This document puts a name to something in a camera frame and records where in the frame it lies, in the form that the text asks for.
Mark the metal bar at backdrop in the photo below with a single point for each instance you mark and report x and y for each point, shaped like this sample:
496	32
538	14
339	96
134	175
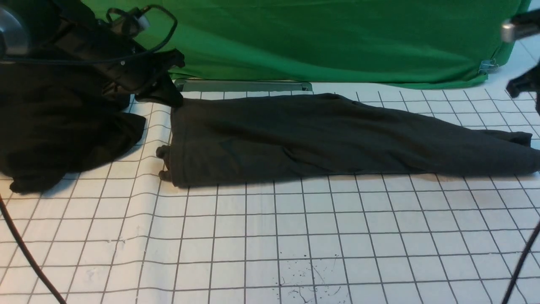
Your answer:
200	85

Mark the white grid table cover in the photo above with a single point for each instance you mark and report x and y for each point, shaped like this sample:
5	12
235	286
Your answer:
118	235

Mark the metal binder clip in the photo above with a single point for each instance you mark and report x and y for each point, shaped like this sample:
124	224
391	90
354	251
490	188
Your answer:
488	66

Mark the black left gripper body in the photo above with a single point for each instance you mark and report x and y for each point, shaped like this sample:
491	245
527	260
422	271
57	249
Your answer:
130	76

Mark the black clothes pile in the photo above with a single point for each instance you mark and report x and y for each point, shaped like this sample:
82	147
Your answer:
55	121

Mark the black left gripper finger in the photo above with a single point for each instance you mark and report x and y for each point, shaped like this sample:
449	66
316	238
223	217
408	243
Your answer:
161	91
164	61

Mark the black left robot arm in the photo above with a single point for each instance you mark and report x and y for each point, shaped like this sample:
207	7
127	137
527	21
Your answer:
67	33

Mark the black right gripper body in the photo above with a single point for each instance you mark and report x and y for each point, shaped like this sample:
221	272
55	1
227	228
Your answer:
527	82

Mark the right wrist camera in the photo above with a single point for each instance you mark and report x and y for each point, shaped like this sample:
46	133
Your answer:
521	26

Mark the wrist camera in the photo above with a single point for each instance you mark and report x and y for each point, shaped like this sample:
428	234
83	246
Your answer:
521	26
128	24

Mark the gray long sleeve shirt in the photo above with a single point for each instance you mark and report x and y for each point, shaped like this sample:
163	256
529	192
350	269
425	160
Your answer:
280	138

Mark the green backdrop cloth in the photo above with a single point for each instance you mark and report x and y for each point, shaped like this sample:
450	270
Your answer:
420	44

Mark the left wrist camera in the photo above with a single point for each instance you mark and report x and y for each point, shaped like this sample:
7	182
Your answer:
128	24

